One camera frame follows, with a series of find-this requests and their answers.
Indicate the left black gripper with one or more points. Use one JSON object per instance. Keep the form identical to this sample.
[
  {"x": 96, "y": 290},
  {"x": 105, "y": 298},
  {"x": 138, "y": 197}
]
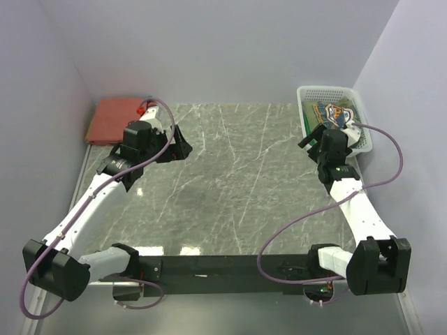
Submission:
[{"x": 179, "y": 150}]

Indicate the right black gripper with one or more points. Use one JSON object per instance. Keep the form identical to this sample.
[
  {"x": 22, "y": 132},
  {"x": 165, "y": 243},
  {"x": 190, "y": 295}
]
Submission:
[{"x": 315, "y": 135}]

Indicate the olive green graphic tank top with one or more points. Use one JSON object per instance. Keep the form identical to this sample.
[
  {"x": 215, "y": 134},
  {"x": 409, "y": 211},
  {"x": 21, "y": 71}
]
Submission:
[{"x": 331, "y": 115}]

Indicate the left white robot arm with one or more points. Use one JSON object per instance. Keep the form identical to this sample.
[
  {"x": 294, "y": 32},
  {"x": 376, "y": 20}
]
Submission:
[{"x": 57, "y": 263}]

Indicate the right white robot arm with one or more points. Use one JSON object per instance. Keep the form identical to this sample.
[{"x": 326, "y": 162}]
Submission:
[{"x": 380, "y": 262}]

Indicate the bright green tank top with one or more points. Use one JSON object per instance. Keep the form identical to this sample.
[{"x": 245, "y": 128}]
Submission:
[{"x": 306, "y": 124}]

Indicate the folded red tank top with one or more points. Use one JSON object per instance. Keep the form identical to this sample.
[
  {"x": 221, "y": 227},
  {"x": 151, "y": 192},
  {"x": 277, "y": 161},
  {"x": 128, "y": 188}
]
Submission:
[{"x": 111, "y": 117}]

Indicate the white plastic basket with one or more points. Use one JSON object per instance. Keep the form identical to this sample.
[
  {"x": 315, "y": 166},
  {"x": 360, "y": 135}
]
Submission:
[{"x": 331, "y": 94}]

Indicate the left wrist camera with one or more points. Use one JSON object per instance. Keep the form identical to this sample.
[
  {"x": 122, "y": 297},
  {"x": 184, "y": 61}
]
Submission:
[{"x": 153, "y": 116}]

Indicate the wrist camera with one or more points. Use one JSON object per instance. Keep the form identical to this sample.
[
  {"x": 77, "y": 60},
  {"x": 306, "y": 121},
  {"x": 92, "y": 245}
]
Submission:
[
  {"x": 353, "y": 134},
  {"x": 153, "y": 116}
]

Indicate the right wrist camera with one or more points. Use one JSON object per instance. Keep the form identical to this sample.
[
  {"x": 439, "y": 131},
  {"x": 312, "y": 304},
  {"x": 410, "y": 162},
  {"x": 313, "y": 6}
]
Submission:
[{"x": 353, "y": 134}]

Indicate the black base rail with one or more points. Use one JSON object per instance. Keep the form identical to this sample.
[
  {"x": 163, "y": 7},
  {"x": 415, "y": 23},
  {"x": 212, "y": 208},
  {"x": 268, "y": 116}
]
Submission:
[{"x": 222, "y": 274}]

